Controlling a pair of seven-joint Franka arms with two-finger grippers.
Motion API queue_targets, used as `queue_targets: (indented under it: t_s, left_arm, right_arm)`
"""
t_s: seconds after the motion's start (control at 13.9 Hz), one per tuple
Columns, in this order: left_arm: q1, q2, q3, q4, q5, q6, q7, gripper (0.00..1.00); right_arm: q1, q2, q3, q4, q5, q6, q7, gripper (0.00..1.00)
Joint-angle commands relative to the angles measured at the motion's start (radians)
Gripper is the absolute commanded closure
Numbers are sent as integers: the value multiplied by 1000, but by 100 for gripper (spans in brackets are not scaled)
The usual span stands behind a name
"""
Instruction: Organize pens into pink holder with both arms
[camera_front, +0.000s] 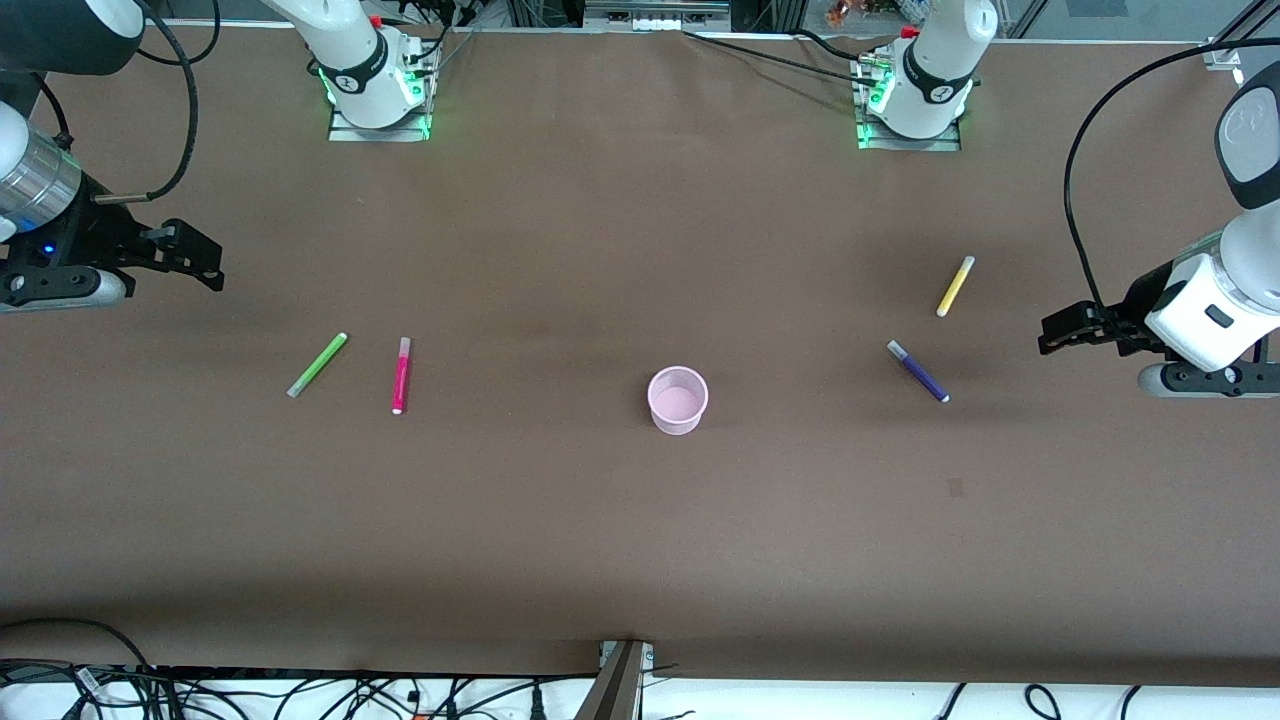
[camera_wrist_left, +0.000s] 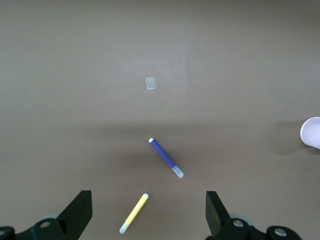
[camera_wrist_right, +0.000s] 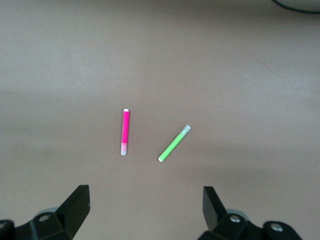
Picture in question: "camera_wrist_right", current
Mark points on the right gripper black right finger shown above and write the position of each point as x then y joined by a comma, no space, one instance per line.
215,215

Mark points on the brown table cover mat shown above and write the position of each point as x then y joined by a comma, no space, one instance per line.
160,62

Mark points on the green highlighter pen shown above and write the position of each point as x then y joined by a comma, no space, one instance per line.
172,145

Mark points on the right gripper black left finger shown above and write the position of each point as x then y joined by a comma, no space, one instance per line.
72,210

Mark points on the pink highlighter pen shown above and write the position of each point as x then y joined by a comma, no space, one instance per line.
125,130

